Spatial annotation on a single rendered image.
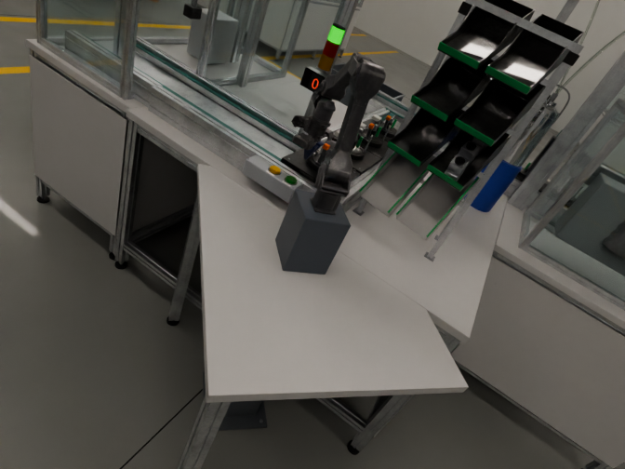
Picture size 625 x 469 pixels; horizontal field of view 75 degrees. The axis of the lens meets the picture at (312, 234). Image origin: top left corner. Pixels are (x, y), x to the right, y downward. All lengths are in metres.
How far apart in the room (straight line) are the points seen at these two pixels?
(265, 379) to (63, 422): 1.03
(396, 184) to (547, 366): 1.27
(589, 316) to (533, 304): 0.22
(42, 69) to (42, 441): 1.50
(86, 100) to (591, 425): 2.76
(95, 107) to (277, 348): 1.37
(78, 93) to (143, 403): 1.31
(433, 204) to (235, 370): 0.88
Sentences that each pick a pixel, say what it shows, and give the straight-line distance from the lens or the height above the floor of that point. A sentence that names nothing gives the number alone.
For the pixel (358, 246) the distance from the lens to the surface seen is 1.44.
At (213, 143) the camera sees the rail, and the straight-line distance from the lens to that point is 1.63.
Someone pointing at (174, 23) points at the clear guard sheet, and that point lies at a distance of 2.70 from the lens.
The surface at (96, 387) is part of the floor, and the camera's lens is 1.90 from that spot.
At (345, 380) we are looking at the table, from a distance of 1.04.
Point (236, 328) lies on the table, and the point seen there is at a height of 0.86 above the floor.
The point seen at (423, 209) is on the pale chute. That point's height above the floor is 1.05.
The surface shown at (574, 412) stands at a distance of 2.51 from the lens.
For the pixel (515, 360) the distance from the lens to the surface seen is 2.35.
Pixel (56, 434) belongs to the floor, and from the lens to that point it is 1.82.
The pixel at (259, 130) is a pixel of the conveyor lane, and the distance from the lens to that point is 1.81.
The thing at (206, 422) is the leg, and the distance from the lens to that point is 1.05.
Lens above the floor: 1.64
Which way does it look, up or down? 34 degrees down
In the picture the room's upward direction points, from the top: 25 degrees clockwise
